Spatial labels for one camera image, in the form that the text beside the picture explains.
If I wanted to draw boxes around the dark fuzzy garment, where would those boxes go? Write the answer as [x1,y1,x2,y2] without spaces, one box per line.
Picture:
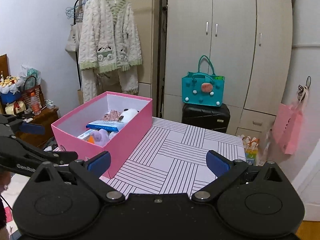
[0,200,12,230]

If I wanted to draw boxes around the canvas tote bag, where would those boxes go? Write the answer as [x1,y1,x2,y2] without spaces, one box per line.
[65,0,84,53]

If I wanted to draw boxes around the person's left hand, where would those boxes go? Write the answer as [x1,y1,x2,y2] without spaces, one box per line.
[0,172,12,193]

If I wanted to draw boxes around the brown wooden board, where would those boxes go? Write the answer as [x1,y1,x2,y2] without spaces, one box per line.
[0,54,11,80]

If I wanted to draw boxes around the white plastic bag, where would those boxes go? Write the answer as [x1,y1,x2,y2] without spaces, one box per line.
[20,64,42,85]

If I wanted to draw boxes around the panda plush toy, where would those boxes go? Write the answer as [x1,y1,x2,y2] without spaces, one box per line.
[118,108,140,123]

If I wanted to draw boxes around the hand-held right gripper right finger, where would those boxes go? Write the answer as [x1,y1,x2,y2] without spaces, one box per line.
[191,150,287,204]

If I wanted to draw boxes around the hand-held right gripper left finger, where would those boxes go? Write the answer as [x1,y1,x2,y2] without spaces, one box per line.
[29,151,125,204]

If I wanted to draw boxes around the cream fleece pajama pants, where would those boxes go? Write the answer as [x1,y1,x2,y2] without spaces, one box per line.
[81,66,140,104]

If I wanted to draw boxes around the cream gift with red ribbon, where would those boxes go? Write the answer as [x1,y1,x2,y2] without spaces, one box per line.
[5,100,27,115]

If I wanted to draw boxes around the pink paper bag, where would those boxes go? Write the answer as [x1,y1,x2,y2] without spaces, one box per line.
[272,85,309,155]

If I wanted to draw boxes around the plaid basket bag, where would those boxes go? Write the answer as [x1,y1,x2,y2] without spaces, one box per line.
[21,76,45,110]

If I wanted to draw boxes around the blue flower bouquet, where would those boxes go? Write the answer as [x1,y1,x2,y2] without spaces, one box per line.
[0,71,22,105]

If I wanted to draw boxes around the wall hook with clips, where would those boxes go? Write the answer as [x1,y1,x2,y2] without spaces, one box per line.
[297,76,312,99]

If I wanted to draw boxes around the pink floral scrunchie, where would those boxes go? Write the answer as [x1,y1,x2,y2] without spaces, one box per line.
[103,109,123,122]

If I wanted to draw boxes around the purple plush toy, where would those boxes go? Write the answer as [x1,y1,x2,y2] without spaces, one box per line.
[89,130,111,147]

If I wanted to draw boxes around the wooden side cabinet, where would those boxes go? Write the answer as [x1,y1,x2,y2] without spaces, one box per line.
[5,107,60,148]

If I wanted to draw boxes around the black suitcase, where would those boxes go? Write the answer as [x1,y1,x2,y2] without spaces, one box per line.
[181,102,231,133]

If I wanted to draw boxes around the colourful paper gift bag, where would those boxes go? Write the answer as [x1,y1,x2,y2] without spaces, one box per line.
[241,135,260,167]

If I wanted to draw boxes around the white door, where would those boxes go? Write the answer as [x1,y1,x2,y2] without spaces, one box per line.
[291,140,320,222]

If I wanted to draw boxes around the black clothes rack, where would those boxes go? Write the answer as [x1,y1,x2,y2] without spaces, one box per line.
[71,0,165,119]

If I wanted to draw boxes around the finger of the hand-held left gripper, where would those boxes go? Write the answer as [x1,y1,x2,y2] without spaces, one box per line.
[44,151,78,166]
[19,122,46,135]

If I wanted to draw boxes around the light blue clothes hanger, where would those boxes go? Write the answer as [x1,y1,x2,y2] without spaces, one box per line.
[66,5,84,22]

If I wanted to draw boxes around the beige three-door wardrobe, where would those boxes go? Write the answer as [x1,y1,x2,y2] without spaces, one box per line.
[165,0,293,140]

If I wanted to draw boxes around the white blue tube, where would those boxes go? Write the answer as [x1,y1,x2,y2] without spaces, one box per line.
[76,129,93,140]

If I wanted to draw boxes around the tall beige cabinet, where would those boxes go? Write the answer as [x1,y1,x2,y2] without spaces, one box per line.
[97,0,163,118]

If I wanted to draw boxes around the teal felt handbag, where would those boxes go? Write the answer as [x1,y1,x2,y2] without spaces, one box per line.
[182,55,225,107]

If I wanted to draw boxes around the striped tablecloth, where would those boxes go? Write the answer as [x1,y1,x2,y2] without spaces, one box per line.
[54,116,247,195]

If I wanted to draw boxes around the blue white wet wipes pack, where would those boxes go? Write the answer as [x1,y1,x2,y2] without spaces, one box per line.
[86,120,125,132]

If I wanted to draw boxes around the orange drink bottle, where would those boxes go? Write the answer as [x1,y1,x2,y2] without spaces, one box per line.
[29,92,42,115]

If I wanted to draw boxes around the clear plastic bag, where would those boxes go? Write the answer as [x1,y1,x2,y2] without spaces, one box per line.
[260,127,274,167]

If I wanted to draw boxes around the pink cardboard box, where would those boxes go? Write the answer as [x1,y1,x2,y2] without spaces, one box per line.
[51,91,153,179]

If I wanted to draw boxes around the cream fleece pajama jacket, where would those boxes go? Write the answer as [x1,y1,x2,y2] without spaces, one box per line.
[78,0,143,73]

